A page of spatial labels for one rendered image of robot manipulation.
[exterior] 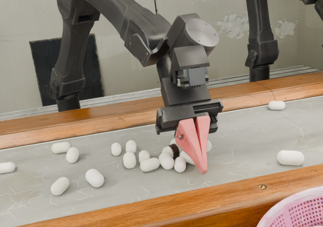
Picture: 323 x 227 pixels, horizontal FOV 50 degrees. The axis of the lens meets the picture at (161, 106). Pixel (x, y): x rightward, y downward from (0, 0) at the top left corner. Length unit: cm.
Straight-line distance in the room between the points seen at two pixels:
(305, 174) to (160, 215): 20
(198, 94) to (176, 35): 10
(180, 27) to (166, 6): 211
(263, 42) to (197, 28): 57
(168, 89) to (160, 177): 13
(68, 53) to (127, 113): 23
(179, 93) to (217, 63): 232
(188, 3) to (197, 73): 224
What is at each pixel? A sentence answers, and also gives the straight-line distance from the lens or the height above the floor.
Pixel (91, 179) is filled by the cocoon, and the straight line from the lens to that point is 53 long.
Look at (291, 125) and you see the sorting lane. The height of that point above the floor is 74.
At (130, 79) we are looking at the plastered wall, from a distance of 267.
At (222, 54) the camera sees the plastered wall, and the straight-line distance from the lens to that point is 284.
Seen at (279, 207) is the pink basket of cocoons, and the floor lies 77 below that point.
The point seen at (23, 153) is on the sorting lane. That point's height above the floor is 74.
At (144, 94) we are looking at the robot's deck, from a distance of 119.
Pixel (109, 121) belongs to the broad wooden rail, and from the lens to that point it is 74.
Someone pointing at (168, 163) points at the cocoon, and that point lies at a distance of 54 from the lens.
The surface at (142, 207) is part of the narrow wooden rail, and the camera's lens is 43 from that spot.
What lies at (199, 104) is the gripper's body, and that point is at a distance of 53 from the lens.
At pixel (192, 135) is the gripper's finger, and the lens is 51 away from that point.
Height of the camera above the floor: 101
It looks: 19 degrees down
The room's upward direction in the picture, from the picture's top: 6 degrees counter-clockwise
